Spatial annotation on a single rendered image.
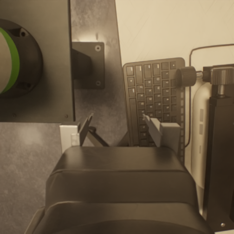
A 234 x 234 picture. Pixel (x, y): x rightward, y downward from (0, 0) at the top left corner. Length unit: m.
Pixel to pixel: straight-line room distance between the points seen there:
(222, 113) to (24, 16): 0.41
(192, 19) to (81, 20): 0.86
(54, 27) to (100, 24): 0.82
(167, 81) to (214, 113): 0.12
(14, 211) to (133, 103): 1.67
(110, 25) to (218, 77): 0.93
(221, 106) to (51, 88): 0.33
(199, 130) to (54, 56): 0.36
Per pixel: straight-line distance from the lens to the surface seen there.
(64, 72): 0.35
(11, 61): 0.29
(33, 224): 0.72
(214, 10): 0.46
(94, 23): 1.18
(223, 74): 0.33
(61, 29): 0.36
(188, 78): 0.33
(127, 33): 0.40
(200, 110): 0.41
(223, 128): 0.37
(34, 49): 0.36
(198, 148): 0.45
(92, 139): 1.15
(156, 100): 0.39
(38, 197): 1.68
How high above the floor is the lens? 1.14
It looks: 74 degrees down
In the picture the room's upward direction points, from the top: 177 degrees clockwise
